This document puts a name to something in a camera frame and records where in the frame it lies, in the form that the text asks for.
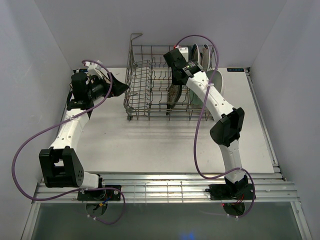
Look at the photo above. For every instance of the mint green flower plate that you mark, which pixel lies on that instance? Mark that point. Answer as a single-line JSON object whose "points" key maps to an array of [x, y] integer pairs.
{"points": [[194, 101]]}

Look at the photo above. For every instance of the grey wire dish rack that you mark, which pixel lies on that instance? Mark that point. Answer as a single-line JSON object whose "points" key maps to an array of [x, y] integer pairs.
{"points": [[149, 78]]}

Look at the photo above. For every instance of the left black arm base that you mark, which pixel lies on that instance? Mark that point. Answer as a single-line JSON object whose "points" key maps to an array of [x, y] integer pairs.
{"points": [[101, 195]]}

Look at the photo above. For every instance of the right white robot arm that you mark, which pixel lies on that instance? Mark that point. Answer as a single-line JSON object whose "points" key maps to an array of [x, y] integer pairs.
{"points": [[228, 122]]}

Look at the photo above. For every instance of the dark square floral plate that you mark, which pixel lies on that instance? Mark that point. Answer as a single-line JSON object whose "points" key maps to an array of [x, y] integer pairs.
{"points": [[173, 95]]}

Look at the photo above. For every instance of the white oval plate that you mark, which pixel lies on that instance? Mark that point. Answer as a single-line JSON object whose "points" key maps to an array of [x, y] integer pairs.
{"points": [[217, 80]]}

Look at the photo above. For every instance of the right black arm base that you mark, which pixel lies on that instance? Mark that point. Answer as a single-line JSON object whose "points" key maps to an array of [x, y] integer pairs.
{"points": [[225, 192]]}

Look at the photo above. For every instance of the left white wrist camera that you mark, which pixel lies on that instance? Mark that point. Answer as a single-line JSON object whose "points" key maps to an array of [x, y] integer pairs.
{"points": [[94, 69]]}

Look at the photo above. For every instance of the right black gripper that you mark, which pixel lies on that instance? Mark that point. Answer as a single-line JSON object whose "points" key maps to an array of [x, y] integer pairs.
{"points": [[174, 82]]}

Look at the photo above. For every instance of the cream square floral plate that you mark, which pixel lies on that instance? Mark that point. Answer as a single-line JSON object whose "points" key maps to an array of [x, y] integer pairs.
{"points": [[104, 81]]}

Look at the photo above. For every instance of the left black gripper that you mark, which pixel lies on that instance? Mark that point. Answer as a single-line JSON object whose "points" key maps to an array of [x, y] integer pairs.
{"points": [[118, 87]]}

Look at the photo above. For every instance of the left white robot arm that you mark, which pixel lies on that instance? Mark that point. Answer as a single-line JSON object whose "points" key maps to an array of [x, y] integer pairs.
{"points": [[60, 164]]}

